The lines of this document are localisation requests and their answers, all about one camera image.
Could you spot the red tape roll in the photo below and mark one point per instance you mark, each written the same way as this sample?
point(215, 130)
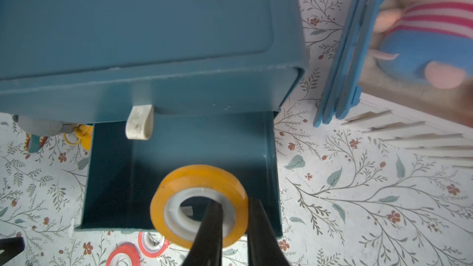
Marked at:
point(124, 255)
point(152, 245)

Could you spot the teal drawer cabinet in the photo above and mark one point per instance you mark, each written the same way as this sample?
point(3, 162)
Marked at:
point(92, 61)

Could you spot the grey plush keychain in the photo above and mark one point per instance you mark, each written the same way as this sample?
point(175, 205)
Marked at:
point(43, 127)

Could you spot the plush doll blue outfit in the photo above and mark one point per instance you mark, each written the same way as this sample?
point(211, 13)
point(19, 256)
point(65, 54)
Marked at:
point(427, 41)

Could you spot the white blue toy crib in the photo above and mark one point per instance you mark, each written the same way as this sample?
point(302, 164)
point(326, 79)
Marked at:
point(431, 122)

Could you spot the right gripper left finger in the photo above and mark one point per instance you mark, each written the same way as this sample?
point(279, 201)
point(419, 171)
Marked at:
point(207, 246)

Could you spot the orange tape roll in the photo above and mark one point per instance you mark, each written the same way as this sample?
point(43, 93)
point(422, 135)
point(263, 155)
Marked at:
point(178, 206)

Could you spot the yellow flower toy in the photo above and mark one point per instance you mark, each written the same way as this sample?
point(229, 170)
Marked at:
point(83, 134)

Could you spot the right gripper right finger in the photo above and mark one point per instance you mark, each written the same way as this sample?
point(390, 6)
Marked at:
point(263, 247)

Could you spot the teal drawer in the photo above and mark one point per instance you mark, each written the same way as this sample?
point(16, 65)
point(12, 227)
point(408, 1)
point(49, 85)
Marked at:
point(124, 174)

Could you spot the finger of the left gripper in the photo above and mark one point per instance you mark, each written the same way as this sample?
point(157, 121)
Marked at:
point(10, 248)

